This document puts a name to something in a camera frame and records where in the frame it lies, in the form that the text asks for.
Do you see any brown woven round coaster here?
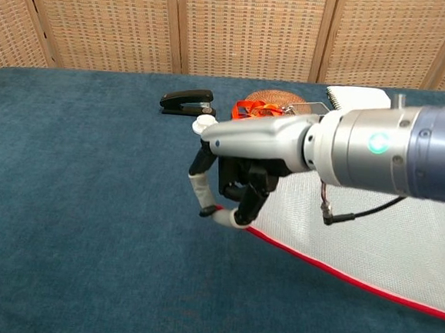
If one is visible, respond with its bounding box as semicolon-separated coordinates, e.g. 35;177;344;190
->
243;89;310;122

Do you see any white round cap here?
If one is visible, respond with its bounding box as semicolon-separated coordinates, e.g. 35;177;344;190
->
191;113;218;138

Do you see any clear badge holder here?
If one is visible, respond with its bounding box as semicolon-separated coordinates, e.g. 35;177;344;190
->
283;98;329;118

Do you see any white mesh pouch red trim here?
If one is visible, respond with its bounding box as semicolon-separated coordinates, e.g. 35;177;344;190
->
207;162;445;324

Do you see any white spiral notebook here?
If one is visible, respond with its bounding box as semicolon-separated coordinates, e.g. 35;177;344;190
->
324;84;394;115

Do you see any black stapler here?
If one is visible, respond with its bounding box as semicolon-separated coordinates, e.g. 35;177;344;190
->
158;86;218;120

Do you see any orange lanyard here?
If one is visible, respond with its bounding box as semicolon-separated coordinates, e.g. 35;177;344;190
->
231;98;287;124

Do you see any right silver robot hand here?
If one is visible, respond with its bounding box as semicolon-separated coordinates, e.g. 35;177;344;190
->
183;104;324;236

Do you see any blue carpet table cover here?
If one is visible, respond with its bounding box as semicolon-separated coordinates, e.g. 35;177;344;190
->
0;55;445;333

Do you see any bamboo folding screen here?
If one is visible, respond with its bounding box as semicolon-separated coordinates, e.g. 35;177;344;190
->
0;0;445;112

